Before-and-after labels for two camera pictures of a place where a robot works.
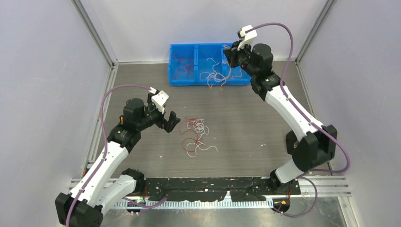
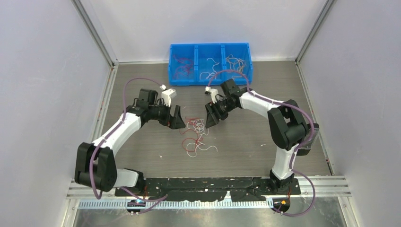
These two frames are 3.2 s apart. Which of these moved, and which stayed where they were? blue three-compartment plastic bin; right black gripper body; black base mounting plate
Moved: right black gripper body
Stayed: blue three-compartment plastic bin; black base mounting plate
